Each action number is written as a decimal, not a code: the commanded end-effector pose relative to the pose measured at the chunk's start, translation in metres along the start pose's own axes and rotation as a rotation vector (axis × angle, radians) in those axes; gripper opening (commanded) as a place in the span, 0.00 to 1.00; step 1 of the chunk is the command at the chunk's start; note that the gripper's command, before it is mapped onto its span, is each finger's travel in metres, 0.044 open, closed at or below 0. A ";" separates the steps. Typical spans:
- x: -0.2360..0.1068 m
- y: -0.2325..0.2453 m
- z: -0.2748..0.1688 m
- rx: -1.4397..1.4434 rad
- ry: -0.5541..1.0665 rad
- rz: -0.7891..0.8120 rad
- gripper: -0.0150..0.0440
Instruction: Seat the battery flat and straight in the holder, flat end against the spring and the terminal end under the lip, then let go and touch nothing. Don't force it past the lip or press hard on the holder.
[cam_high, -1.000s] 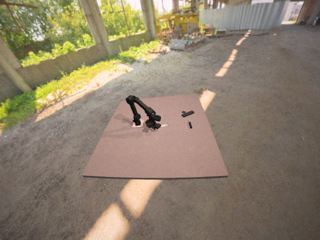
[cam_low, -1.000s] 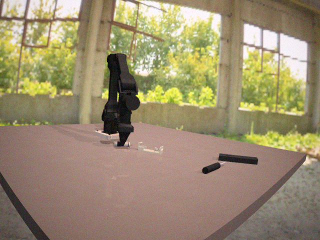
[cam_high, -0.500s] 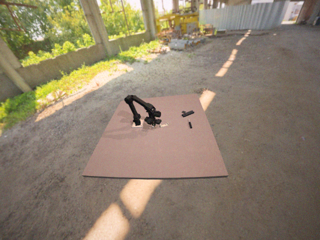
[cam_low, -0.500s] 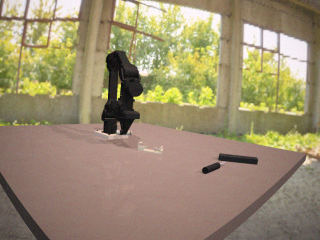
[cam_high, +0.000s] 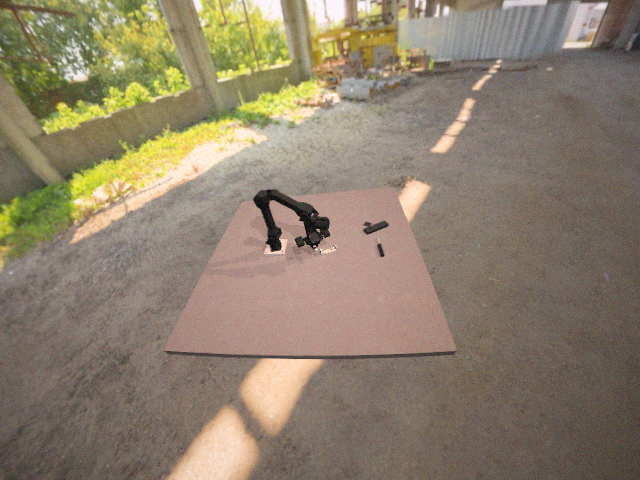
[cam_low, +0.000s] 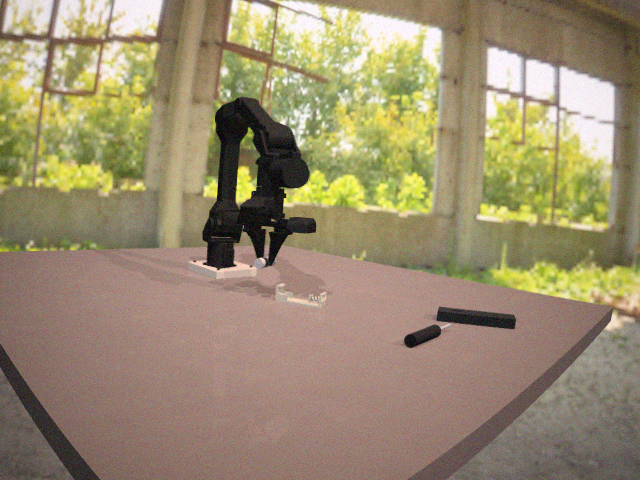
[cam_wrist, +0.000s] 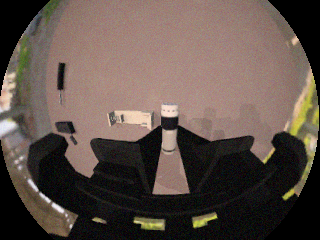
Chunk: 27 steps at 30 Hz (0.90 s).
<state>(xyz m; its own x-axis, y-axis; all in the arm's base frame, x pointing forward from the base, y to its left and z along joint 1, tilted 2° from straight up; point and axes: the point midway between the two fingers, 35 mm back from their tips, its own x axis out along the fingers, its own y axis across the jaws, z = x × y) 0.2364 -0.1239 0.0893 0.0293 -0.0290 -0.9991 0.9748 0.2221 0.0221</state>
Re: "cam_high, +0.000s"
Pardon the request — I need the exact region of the black rectangular bar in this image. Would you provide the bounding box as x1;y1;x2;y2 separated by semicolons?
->
364;220;388;235

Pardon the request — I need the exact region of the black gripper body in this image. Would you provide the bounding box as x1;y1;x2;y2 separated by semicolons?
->
295;228;330;247

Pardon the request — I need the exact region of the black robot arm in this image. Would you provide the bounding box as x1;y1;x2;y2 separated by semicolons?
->
253;190;330;252

